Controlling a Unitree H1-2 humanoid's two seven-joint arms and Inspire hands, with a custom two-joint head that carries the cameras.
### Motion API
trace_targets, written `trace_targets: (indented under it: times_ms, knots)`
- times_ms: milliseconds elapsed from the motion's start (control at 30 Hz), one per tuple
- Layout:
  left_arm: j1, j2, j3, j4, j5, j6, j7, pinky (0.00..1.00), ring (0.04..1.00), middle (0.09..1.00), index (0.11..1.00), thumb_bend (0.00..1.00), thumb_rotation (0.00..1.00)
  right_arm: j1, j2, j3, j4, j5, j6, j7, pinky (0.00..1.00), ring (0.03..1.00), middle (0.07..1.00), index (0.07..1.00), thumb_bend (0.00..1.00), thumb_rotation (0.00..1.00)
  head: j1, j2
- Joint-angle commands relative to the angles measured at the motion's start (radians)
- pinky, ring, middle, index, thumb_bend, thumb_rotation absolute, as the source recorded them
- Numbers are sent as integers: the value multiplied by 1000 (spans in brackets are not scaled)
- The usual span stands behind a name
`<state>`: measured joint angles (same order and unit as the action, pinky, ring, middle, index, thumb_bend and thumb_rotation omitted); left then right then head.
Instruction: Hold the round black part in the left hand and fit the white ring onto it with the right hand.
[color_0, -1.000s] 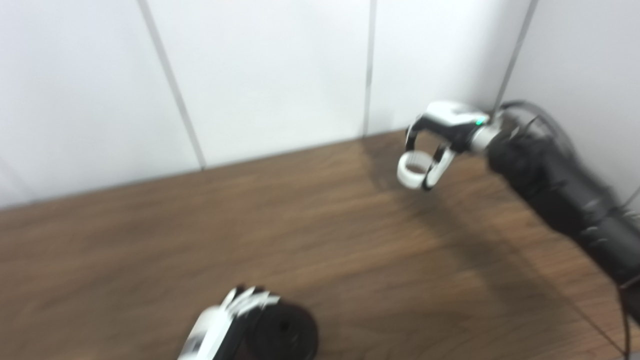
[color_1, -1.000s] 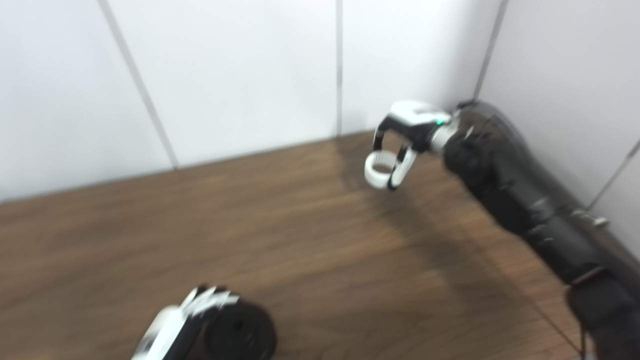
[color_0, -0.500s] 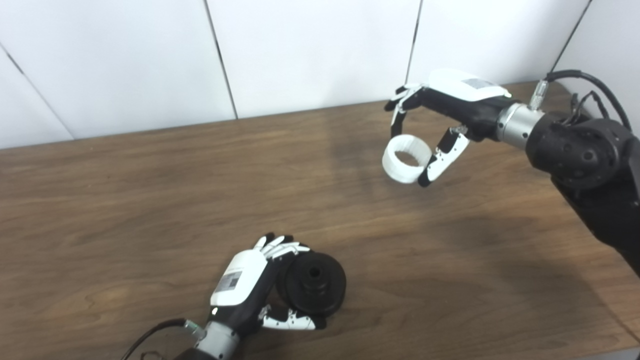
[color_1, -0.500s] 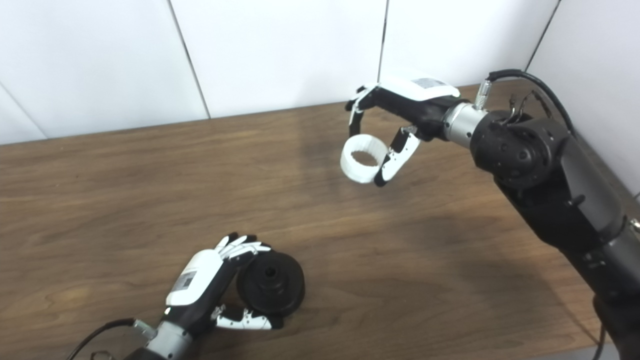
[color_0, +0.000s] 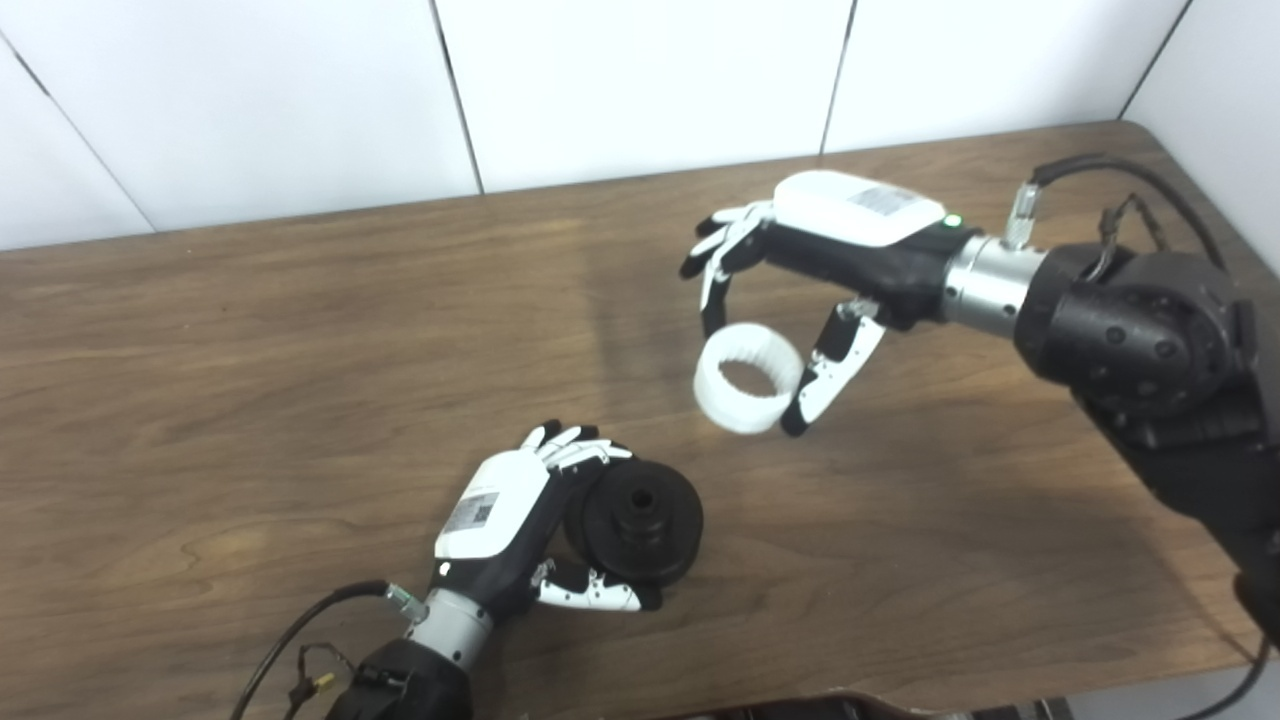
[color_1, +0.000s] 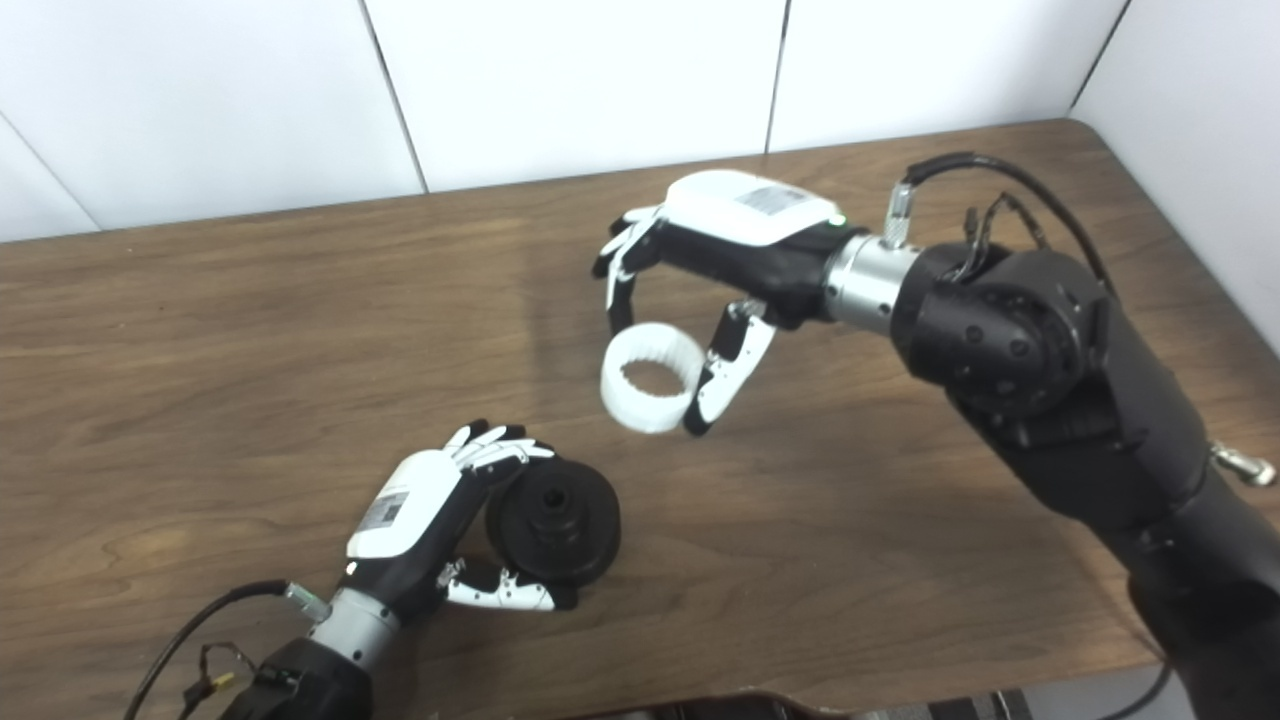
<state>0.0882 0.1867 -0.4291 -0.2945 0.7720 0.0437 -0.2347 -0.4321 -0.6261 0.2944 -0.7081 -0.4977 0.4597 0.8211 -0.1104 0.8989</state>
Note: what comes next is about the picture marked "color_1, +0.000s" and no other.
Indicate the round black plastic part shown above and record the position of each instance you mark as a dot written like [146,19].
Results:
[570,520]

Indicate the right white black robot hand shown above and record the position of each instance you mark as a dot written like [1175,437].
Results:
[740,215]

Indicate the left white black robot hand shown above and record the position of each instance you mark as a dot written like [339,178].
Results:
[410,510]

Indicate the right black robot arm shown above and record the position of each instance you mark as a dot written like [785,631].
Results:
[1050,380]

